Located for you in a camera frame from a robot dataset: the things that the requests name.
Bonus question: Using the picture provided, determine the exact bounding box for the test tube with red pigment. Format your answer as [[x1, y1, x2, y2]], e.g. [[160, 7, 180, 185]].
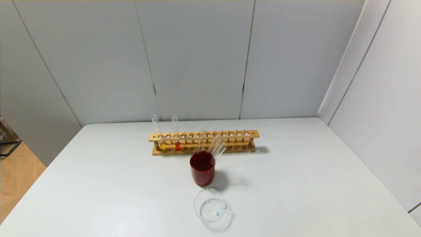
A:
[[171, 114, 182, 151]]

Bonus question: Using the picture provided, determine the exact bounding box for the test tube with yellow pigment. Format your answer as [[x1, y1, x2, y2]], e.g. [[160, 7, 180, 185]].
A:
[[152, 115, 166, 151]]

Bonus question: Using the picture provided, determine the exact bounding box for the wooden test tube rack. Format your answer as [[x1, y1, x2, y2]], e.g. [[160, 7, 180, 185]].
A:
[[148, 130, 260, 156]]

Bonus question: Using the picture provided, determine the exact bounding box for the red plastic cup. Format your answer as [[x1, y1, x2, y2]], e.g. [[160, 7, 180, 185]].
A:
[[189, 151, 216, 187]]

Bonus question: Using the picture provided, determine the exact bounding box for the empty glass test tube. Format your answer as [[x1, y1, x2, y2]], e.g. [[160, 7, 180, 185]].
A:
[[212, 142, 227, 162], [198, 129, 207, 154], [208, 135, 223, 157]]

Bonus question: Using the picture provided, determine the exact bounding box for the dark metal frame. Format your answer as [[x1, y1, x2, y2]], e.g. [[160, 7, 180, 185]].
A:
[[0, 116, 23, 158]]

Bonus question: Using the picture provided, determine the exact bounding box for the clear glass beaker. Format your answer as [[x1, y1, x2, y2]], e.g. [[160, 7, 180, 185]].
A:
[[193, 188, 233, 231]]

